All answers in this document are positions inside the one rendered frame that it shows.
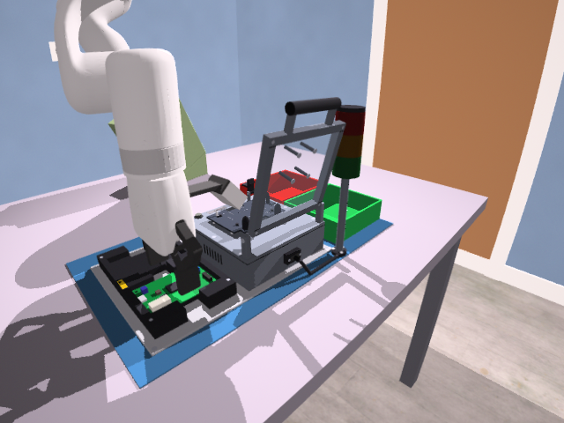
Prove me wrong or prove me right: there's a red open-top bin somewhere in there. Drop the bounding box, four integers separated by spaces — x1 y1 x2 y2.
240 179 256 195

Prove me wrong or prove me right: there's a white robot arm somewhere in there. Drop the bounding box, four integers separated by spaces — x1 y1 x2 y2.
54 0 248 210

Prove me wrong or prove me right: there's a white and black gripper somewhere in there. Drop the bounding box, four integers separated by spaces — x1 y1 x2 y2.
123 162 203 296

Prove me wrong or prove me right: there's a green bin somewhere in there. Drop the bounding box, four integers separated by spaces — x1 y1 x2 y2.
323 183 382 244

